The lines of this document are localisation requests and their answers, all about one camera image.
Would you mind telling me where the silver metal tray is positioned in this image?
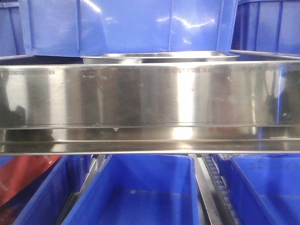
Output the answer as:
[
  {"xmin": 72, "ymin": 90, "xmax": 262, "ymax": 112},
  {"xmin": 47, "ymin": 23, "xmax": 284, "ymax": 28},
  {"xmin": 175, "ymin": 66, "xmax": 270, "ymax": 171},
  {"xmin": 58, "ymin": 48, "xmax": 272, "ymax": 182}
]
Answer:
[{"xmin": 81, "ymin": 51, "xmax": 240, "ymax": 64}]

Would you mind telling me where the blue lower centre bin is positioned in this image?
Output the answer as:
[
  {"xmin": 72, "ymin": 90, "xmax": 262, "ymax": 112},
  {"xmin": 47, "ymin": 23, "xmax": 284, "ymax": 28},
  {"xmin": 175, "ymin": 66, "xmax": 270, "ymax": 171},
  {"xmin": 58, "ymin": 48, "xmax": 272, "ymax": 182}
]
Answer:
[{"xmin": 63, "ymin": 154, "xmax": 200, "ymax": 225}]

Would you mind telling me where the blue bin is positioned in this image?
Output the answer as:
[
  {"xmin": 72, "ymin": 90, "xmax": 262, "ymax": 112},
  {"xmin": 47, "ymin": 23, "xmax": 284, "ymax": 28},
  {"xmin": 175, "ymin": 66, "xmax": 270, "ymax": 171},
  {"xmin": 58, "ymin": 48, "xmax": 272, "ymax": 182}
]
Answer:
[
  {"xmin": 19, "ymin": 0, "xmax": 238, "ymax": 57},
  {"xmin": 231, "ymin": 0, "xmax": 300, "ymax": 54},
  {"xmin": 211, "ymin": 154, "xmax": 300, "ymax": 225},
  {"xmin": 0, "ymin": 0, "xmax": 25, "ymax": 57},
  {"xmin": 63, "ymin": 154, "xmax": 200, "ymax": 225},
  {"xmin": 0, "ymin": 155, "xmax": 91, "ymax": 225}
]

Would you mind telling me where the blue upper centre bin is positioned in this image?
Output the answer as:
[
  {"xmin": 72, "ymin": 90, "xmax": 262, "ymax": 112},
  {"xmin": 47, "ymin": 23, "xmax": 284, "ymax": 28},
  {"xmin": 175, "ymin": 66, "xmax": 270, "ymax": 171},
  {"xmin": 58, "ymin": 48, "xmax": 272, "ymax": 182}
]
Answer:
[{"xmin": 19, "ymin": 0, "xmax": 238, "ymax": 57}]

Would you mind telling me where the blue lower left bin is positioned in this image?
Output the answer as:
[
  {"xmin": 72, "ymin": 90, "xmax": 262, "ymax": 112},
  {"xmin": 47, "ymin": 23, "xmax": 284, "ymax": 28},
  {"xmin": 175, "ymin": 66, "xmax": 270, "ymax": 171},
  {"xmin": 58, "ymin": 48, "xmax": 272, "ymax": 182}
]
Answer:
[{"xmin": 0, "ymin": 155, "xmax": 91, "ymax": 225}]

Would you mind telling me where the blue lower right bin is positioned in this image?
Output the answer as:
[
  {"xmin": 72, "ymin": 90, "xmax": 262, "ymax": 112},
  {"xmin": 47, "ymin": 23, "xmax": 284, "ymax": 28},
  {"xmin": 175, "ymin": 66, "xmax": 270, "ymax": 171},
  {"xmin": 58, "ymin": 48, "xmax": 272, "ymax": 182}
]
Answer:
[{"xmin": 211, "ymin": 154, "xmax": 300, "ymax": 225}]

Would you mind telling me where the red package in bin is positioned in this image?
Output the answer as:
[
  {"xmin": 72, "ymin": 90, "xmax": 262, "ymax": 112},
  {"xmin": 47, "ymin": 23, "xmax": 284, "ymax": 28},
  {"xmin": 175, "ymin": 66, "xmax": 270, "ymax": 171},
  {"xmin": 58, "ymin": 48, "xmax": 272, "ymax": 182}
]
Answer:
[{"xmin": 0, "ymin": 155, "xmax": 61, "ymax": 206}]

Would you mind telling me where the blue upper right bin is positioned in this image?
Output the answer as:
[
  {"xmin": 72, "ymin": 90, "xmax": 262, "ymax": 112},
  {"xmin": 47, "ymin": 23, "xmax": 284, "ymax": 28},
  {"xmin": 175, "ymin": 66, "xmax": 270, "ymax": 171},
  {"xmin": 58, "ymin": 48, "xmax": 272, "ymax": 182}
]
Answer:
[{"xmin": 231, "ymin": 0, "xmax": 300, "ymax": 54}]

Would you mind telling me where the blue upper left bin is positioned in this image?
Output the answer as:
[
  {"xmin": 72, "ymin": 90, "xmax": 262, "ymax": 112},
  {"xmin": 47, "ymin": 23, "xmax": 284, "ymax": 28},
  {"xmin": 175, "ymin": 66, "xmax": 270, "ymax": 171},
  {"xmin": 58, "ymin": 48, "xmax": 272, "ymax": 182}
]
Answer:
[{"xmin": 0, "ymin": 0, "xmax": 25, "ymax": 57}]

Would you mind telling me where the steel divider rail left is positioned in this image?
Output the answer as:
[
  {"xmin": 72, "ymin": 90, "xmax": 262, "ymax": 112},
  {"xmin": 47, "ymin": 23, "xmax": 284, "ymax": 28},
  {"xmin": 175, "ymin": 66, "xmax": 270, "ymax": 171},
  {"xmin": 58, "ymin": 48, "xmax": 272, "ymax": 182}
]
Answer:
[{"xmin": 54, "ymin": 154, "xmax": 107, "ymax": 225}]

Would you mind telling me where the black roller track rail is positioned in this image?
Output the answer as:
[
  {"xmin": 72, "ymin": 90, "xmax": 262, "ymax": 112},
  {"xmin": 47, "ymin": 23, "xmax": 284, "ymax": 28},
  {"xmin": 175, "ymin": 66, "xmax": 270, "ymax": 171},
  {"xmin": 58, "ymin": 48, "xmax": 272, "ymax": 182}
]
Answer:
[{"xmin": 201, "ymin": 154, "xmax": 240, "ymax": 225}]

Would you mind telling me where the stainless steel shelf front rail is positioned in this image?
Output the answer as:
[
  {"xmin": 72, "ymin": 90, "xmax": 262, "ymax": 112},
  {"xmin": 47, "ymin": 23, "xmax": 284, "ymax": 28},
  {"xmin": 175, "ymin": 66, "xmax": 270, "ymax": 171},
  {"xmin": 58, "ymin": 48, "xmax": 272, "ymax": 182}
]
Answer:
[{"xmin": 0, "ymin": 60, "xmax": 300, "ymax": 155}]

